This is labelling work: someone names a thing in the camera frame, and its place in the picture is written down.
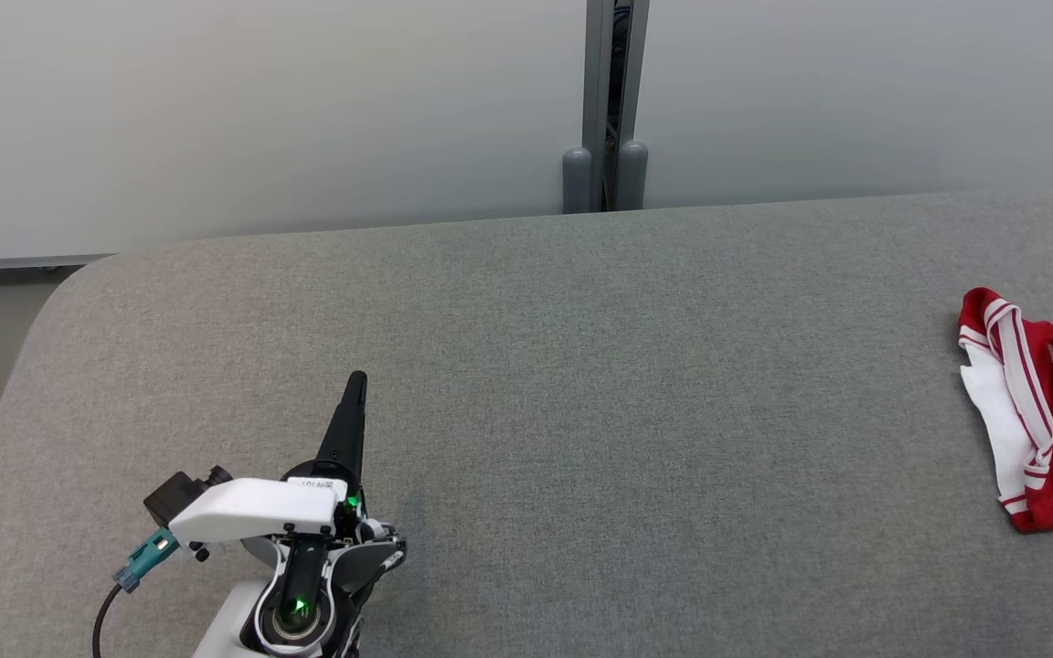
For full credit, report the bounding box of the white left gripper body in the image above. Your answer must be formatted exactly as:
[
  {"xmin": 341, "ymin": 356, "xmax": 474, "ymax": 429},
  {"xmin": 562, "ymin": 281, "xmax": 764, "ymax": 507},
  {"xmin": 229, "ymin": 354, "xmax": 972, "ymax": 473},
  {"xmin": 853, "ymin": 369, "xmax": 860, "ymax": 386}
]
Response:
[{"xmin": 170, "ymin": 462, "xmax": 363, "ymax": 547}]

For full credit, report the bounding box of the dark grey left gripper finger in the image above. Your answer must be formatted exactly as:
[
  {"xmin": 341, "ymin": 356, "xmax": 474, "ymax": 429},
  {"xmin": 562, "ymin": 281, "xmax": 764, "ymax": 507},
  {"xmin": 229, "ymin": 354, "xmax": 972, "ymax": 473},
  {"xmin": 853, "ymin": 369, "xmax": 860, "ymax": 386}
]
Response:
[{"xmin": 316, "ymin": 370, "xmax": 368, "ymax": 485}]

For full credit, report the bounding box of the red number 23 basketball jersey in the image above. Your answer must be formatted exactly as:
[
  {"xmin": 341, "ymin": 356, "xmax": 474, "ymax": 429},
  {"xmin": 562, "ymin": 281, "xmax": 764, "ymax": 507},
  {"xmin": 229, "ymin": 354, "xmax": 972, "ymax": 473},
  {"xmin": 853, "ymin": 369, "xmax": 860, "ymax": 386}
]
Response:
[{"xmin": 958, "ymin": 286, "xmax": 1053, "ymax": 534}]

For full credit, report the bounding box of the grey cylindrical partition foot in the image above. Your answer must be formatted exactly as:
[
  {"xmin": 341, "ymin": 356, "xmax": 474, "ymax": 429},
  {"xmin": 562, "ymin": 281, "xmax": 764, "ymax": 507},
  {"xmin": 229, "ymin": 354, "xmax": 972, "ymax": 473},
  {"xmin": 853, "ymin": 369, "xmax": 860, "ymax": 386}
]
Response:
[
  {"xmin": 562, "ymin": 146, "xmax": 593, "ymax": 216},
  {"xmin": 616, "ymin": 140, "xmax": 649, "ymax": 212}
]

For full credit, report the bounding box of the black cable with teal plug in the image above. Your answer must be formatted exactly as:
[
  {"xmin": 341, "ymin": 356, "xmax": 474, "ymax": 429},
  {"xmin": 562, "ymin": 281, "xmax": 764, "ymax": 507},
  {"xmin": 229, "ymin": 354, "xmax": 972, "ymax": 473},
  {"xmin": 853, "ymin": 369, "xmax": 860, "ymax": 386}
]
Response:
[{"xmin": 92, "ymin": 528, "xmax": 180, "ymax": 658}]

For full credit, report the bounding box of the grey partition base rail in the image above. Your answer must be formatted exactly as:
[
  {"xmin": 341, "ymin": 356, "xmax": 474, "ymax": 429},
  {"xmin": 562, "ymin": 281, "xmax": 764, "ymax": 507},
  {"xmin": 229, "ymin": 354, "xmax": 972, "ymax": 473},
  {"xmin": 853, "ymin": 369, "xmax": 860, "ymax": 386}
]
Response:
[{"xmin": 0, "ymin": 253, "xmax": 116, "ymax": 272}]

